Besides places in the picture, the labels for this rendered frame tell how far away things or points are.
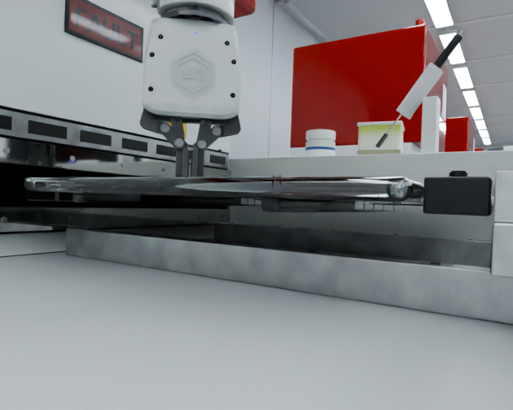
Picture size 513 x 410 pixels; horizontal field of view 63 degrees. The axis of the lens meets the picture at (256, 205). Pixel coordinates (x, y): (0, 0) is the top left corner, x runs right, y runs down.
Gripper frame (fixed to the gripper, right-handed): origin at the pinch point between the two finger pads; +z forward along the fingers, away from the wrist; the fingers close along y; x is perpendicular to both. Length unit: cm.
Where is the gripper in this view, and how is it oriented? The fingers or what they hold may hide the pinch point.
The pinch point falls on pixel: (190, 168)
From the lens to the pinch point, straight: 45.6
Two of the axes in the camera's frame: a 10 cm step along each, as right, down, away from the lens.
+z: -0.4, 10.0, 0.1
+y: 9.9, 0.3, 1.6
